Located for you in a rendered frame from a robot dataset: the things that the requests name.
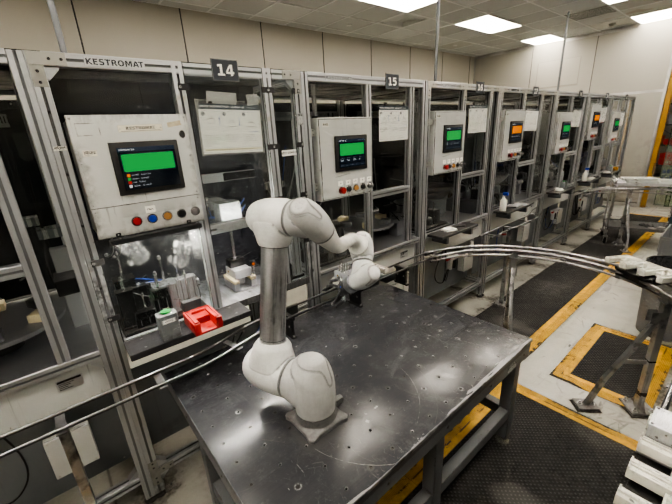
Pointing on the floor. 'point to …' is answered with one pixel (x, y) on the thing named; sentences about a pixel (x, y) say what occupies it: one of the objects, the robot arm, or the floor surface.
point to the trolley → (632, 220)
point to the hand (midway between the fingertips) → (328, 296)
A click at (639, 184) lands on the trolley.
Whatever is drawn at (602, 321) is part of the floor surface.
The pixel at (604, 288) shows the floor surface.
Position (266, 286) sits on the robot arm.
